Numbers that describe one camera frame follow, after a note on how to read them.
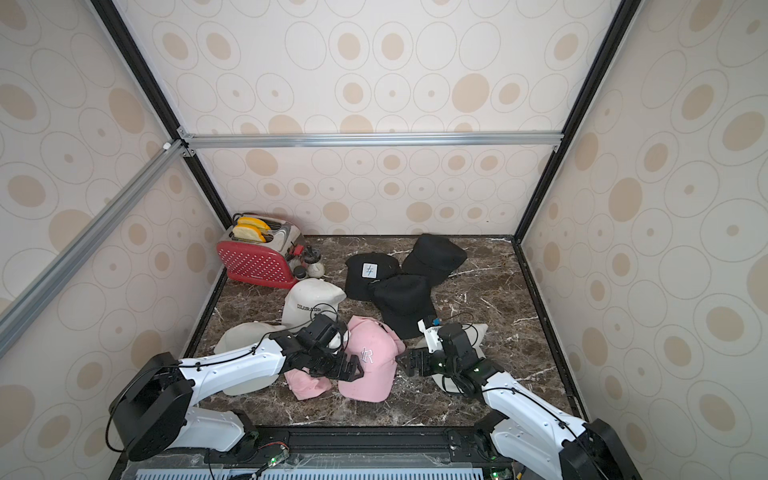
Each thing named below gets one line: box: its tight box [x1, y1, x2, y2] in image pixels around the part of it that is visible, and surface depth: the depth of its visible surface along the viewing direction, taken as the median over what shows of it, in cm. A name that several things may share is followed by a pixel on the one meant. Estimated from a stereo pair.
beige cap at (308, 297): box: [282, 278, 347, 330], surface depth 96 cm
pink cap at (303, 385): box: [284, 366, 332, 401], surface depth 81 cm
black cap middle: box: [372, 274, 436, 339], surface depth 96 cm
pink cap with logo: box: [338, 315, 406, 403], surface depth 83 cm
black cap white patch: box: [344, 252, 401, 302], surface depth 105 cm
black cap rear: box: [402, 233, 467, 286], surface depth 112 cm
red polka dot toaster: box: [217, 222, 301, 289], surface depth 99 cm
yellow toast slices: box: [232, 217, 271, 243], surface depth 97 cm
